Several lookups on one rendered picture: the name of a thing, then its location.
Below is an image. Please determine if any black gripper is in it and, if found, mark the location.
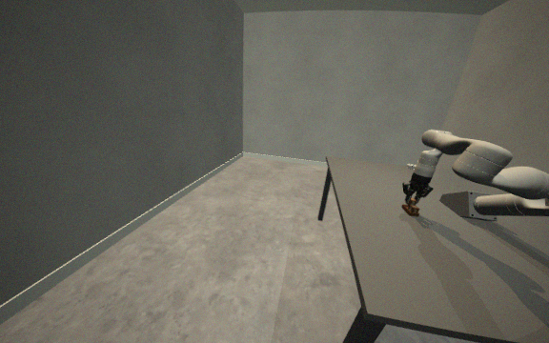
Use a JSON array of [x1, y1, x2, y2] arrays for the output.
[[402, 172, 433, 203]]

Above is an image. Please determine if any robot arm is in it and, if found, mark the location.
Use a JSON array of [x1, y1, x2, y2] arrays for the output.
[[407, 130, 549, 216]]

